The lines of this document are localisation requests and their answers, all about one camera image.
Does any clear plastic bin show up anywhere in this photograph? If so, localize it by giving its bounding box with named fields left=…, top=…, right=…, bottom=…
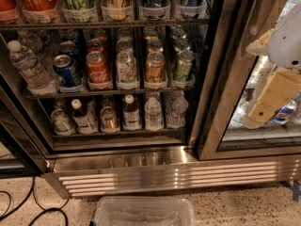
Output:
left=94, top=196, right=195, bottom=226

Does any brown tea bottle centre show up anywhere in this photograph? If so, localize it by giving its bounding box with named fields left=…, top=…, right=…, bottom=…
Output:
left=122, top=94, right=141, bottom=130

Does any brown tea bottle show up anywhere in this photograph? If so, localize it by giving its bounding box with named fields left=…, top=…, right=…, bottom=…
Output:
left=122, top=94, right=141, bottom=130
left=71, top=99, right=98, bottom=135

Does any brown tea bottle left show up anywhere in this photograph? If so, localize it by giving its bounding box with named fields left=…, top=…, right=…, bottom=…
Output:
left=71, top=99, right=98, bottom=135

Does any front green soda can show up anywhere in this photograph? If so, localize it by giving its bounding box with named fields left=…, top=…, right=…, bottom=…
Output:
left=173, top=50, right=195, bottom=82

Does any front blue pepsi can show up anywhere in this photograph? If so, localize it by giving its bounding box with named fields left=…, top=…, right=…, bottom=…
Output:
left=53, top=55, right=82, bottom=88

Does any black floor cable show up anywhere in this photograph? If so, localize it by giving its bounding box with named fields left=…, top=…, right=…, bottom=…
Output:
left=0, top=176, right=70, bottom=226

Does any front white-green soda can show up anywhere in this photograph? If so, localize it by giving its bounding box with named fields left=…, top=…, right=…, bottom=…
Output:
left=116, top=51, right=137, bottom=83

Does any small water bottle bottom shelf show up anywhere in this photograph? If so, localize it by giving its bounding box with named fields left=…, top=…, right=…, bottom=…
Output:
left=144, top=97, right=164, bottom=131

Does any gold can bottom shelf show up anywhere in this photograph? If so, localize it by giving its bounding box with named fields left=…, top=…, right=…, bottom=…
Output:
left=100, top=106, right=118, bottom=129

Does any front gold soda can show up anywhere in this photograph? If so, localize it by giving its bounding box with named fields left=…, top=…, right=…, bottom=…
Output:
left=145, top=52, right=166, bottom=83

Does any stainless steel fridge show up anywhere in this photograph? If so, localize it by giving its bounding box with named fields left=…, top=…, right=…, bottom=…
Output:
left=0, top=0, right=301, bottom=199

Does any front red coca-cola can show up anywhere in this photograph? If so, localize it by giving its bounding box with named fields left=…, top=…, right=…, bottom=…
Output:
left=86, top=51, right=111, bottom=84

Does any dark red-blue can top shelf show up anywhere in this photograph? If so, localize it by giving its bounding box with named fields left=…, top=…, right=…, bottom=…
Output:
left=176, top=0, right=206, bottom=19

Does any green-white can bottom shelf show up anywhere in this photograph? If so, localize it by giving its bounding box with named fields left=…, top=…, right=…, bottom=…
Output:
left=51, top=108, right=75, bottom=136

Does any pepsi can right compartment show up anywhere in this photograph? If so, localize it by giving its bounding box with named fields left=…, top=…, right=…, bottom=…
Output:
left=272, top=100, right=297, bottom=124

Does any front water bottle middle shelf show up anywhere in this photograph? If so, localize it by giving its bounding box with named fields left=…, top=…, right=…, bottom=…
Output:
left=8, top=40, right=51, bottom=89

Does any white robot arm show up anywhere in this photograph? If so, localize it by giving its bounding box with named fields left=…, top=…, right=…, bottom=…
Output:
left=242, top=3, right=301, bottom=129

